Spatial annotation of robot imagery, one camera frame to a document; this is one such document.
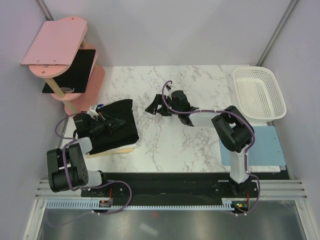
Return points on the white plastic basket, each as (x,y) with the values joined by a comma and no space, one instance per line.
(258,93)

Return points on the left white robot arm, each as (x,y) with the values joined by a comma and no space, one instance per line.
(66,166)

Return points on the wooden board under stack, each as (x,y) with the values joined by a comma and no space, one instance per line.
(110,152)

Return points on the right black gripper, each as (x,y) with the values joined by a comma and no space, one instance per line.
(158,100)

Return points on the black clipboard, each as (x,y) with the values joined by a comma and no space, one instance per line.
(76,78)

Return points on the white slotted cable duct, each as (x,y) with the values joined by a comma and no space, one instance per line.
(98,205)

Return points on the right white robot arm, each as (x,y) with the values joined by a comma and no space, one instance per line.
(234,131)

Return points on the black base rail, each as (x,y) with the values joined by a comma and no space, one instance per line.
(216,185)

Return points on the light blue mat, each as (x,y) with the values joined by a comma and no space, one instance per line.
(266,150)

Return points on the pink clipboard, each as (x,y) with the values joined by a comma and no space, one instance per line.
(56,43)

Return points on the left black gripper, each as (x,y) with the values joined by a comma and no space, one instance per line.
(112,124)

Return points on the black graphic t shirt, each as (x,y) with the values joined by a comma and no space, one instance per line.
(123,136)

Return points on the pink three tier shelf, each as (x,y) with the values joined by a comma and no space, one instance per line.
(73,103)

